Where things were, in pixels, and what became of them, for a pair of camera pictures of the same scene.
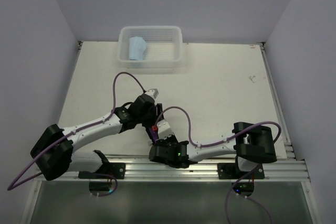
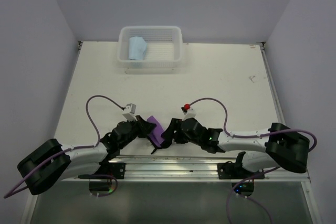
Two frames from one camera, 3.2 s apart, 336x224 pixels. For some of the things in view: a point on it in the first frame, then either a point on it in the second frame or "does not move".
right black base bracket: [229, 171] does not move
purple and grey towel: [152, 132] does not move
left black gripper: [157, 110] to [144, 126]
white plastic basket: [164, 45] does not move
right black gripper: [161, 142] to [168, 135]
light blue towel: [137, 48] does not move
